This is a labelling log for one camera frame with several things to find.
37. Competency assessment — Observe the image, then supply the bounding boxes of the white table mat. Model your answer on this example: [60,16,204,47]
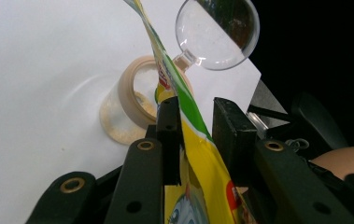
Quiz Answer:
[0,0,262,224]

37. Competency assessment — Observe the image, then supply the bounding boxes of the clear jar with beige rim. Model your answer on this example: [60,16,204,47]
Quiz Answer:
[99,55,195,146]

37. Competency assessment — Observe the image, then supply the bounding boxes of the yellow green spouted pouch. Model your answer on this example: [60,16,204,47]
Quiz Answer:
[123,0,260,224]

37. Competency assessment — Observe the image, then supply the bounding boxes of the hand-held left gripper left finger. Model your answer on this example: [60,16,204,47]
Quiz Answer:
[104,96,184,224]

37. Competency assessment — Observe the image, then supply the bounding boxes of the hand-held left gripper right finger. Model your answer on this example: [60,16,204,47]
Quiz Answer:
[211,96,354,224]

